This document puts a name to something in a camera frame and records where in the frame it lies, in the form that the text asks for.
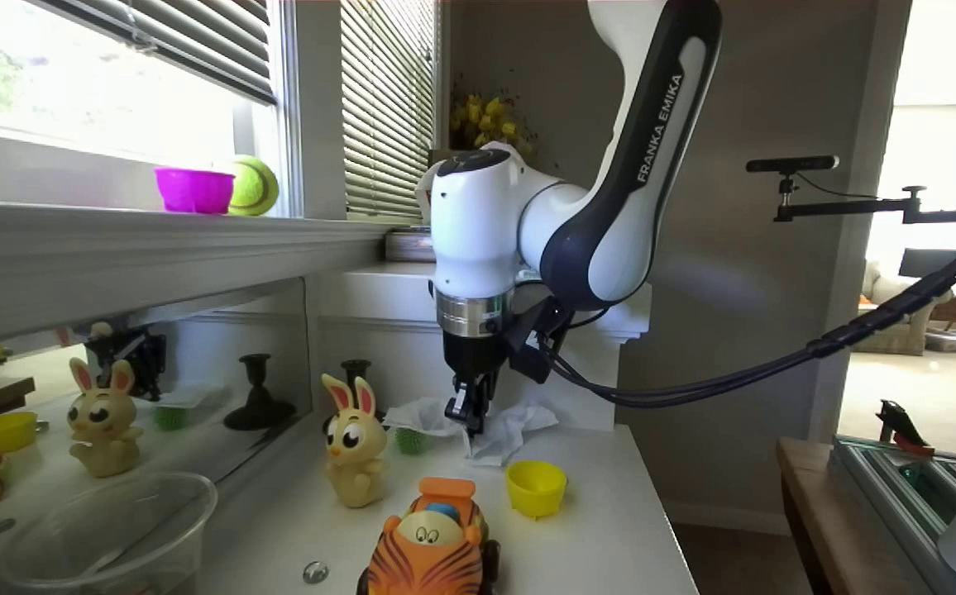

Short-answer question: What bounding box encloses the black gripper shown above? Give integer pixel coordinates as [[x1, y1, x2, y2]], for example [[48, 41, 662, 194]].
[[439, 328, 510, 444]]

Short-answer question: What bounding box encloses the small yellow cup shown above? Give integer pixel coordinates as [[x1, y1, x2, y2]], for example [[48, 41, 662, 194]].
[[502, 457, 573, 522]]

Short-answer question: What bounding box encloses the yellow bunny toy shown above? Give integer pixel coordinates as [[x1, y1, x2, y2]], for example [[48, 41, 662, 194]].
[[318, 370, 389, 511]]

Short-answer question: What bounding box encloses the black candlestick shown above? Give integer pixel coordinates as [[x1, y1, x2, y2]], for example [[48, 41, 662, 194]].
[[337, 358, 373, 391]]

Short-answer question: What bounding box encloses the orange tiger toy car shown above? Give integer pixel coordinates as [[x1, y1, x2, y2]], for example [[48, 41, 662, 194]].
[[354, 471, 502, 595]]

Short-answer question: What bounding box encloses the grey metal bowl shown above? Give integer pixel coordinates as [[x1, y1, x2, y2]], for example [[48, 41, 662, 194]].
[[379, 225, 439, 265]]

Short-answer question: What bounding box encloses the mirror panel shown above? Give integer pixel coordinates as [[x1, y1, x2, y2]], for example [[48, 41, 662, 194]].
[[0, 277, 318, 595]]

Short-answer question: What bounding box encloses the narrow window blind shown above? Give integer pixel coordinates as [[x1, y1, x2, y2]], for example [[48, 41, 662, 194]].
[[337, 0, 444, 221]]

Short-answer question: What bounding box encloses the pink plastic cup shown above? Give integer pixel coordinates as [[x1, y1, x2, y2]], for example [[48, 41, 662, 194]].
[[151, 165, 239, 219]]

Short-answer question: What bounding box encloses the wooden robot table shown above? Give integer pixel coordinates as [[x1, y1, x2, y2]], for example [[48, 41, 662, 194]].
[[774, 437, 948, 595]]

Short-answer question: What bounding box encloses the clear glass bowl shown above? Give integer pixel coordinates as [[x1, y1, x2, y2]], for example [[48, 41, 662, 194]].
[[0, 470, 220, 595]]

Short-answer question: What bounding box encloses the white window sill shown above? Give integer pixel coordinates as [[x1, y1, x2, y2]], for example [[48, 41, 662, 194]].
[[0, 194, 415, 346]]

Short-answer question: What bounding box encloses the medium window blind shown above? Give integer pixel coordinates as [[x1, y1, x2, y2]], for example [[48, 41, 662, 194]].
[[34, 0, 280, 108]]

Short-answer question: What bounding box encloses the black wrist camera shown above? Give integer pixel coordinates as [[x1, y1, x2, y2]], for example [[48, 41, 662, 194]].
[[501, 297, 573, 386]]

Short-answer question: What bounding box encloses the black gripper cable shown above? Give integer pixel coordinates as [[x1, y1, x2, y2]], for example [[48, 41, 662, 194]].
[[545, 200, 956, 411]]

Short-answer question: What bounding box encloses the black stereo camera bar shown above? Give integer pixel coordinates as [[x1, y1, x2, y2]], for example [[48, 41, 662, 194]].
[[744, 151, 847, 178]]

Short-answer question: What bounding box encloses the aluminium frame robot platform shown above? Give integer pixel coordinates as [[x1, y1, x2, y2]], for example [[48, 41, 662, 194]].
[[826, 434, 956, 581]]

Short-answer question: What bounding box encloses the black camera stand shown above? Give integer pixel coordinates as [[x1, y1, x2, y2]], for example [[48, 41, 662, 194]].
[[770, 173, 956, 227]]

